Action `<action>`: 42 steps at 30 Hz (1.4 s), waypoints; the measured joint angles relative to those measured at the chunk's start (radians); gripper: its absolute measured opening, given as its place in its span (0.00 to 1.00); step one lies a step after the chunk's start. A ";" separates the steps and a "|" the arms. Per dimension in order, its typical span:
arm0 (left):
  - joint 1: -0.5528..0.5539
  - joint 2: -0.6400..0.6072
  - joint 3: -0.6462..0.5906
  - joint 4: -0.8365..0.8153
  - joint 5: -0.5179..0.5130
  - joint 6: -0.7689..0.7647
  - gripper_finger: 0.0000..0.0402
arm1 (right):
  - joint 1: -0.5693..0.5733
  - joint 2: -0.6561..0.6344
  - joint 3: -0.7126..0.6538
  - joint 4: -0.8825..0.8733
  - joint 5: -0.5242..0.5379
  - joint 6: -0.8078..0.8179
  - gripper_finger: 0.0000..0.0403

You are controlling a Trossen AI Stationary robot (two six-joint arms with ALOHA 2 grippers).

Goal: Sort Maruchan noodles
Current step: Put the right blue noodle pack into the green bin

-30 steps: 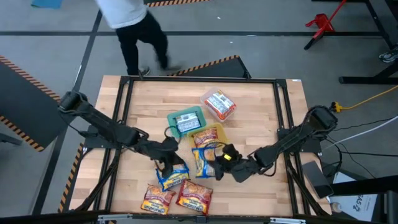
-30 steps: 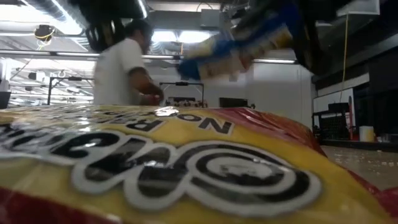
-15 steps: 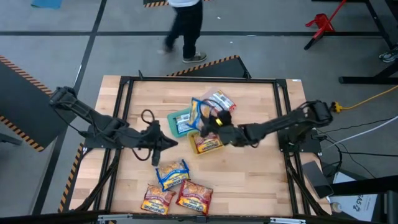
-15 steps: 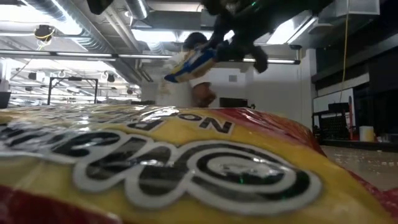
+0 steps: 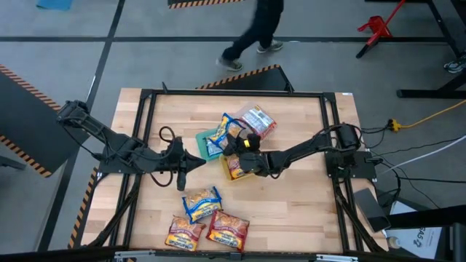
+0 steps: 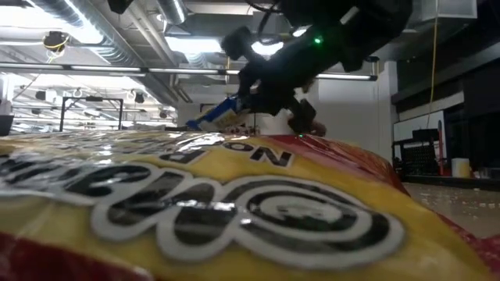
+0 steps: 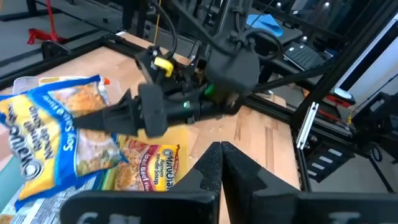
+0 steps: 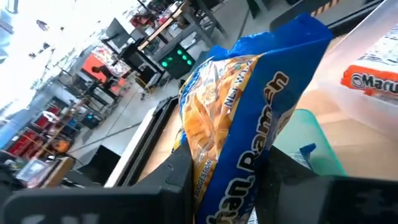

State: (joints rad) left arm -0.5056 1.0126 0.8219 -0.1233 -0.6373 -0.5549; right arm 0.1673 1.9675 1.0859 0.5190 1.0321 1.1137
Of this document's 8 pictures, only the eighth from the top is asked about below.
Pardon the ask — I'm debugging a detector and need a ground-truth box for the orange Maruchan noodle packet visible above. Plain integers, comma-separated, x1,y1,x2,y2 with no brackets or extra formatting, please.
340,23,398,98

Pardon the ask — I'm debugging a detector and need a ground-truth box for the blue Maruchan noodle packet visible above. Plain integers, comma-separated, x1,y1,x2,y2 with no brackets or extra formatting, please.
287,142,317,171
172,12,334,224

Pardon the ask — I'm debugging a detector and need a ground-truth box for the black device with green lights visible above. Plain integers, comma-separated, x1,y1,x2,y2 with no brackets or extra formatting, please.
158,43,197,80

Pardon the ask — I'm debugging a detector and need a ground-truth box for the wooden workbench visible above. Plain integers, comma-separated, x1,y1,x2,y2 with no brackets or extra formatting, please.
136,0,229,62

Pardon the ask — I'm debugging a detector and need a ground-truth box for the clear plastic container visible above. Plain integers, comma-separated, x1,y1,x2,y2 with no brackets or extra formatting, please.
306,0,398,141

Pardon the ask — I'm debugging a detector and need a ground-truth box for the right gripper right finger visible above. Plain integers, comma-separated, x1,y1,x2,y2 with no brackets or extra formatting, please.
254,145,398,224

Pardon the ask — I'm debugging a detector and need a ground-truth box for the teal plastic container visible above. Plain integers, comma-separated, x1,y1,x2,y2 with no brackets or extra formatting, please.
273,108,348,178

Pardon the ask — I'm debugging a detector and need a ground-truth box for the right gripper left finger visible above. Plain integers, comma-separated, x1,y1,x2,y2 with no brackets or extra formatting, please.
0,141,195,224

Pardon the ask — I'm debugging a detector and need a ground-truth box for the black hazard-striped mat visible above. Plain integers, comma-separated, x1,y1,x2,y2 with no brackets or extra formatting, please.
269,0,343,32

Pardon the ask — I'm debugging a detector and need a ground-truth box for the red storage shelf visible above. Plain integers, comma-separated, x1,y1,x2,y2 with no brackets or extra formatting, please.
6,104,77,161

